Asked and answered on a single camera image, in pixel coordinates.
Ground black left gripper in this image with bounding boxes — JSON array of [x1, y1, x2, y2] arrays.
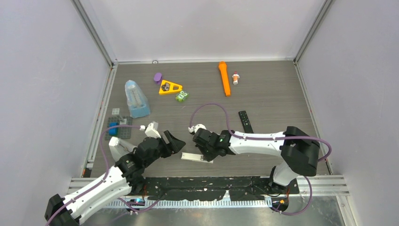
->
[[144, 130, 185, 167]]

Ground purple cylinder toy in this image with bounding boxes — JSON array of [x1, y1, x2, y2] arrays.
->
[[153, 73, 163, 84]]

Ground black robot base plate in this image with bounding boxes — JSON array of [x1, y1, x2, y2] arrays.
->
[[136, 176, 299, 201]]

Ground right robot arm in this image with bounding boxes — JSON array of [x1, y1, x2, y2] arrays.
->
[[188, 124, 320, 193]]

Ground green owl toy block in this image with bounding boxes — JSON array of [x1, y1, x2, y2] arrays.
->
[[175, 90, 189, 102]]

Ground yellow triangle shape toy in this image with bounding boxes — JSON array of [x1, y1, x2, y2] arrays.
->
[[159, 80, 183, 95]]

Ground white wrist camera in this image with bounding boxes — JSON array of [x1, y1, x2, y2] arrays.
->
[[140, 121, 161, 138], [188, 124, 206, 135]]

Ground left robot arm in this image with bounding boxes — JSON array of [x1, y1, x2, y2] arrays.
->
[[45, 130, 186, 226]]

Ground blue lego brick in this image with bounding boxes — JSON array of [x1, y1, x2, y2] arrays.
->
[[108, 122, 119, 137]]

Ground white rectangular thermometer device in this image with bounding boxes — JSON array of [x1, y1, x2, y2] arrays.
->
[[181, 153, 213, 164]]

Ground black remote control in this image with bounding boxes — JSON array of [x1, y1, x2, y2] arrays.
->
[[238, 111, 254, 134]]

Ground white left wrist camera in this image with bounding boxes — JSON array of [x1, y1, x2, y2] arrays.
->
[[140, 121, 161, 138]]

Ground grey lego small plate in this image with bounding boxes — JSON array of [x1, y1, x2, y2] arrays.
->
[[112, 108, 120, 115]]

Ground blue transparent plastic container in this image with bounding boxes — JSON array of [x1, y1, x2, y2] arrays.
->
[[125, 80, 151, 118]]

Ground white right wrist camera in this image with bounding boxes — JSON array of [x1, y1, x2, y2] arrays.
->
[[188, 124, 206, 135]]

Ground grey lego baseplate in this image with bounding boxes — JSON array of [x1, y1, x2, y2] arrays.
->
[[104, 115, 133, 140]]

